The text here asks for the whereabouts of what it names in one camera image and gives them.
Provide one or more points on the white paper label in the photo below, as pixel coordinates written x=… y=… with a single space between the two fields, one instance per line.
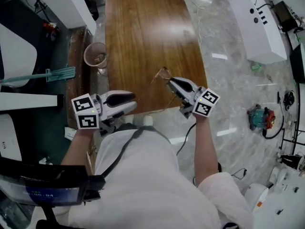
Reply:
x=70 y=133

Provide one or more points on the black monitor stand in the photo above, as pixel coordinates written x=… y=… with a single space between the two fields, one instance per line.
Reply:
x=50 y=217

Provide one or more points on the green plastic bottle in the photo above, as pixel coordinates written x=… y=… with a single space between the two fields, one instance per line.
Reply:
x=256 y=67

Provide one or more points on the pink waste basket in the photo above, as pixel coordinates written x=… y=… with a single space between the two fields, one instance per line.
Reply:
x=94 y=55

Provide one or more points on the black monitor screen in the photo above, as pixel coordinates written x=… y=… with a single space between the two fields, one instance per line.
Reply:
x=47 y=194

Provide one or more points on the person's right forearm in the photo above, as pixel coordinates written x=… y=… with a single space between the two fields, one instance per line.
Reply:
x=205 y=149

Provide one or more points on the brown-framed eyeglasses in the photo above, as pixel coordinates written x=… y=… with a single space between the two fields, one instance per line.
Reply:
x=166 y=75

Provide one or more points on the person's right white shoe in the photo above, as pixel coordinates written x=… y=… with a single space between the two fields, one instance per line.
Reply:
x=147 y=120

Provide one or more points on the long white cabinet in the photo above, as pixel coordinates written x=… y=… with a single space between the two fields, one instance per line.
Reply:
x=259 y=39

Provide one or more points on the teal and red vacuum cleaner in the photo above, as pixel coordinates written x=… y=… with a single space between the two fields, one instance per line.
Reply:
x=258 y=117

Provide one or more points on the small red device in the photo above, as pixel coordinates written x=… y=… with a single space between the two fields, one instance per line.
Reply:
x=50 y=30

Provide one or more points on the green flat mop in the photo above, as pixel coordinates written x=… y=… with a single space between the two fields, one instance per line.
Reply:
x=62 y=72

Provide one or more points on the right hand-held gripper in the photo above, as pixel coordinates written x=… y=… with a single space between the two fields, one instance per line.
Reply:
x=205 y=104

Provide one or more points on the person's left forearm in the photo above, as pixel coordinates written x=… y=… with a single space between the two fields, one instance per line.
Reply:
x=76 y=147

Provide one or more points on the worn brown wooden plank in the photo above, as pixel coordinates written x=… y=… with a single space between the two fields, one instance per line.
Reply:
x=76 y=80

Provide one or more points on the black metal frame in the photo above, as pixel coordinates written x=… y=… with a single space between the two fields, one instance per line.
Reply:
x=294 y=141

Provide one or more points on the white cylindrical device orange label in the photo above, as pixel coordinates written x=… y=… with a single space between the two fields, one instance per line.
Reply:
x=255 y=194

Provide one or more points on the person's left white shoe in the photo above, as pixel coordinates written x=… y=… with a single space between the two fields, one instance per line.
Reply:
x=128 y=119

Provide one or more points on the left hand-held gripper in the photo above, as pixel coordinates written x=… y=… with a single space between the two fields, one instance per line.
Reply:
x=87 y=121

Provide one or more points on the white rounded appliance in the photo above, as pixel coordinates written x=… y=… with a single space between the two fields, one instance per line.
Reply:
x=9 y=137

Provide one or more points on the black round device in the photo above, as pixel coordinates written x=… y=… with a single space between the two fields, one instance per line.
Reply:
x=289 y=99

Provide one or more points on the person's white shirt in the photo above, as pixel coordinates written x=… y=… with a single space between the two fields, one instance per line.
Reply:
x=143 y=175

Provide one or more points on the large white machine housing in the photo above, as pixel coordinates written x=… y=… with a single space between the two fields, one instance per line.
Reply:
x=19 y=56

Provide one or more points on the person's white shoe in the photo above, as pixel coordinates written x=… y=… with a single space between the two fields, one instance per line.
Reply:
x=128 y=119
x=147 y=120

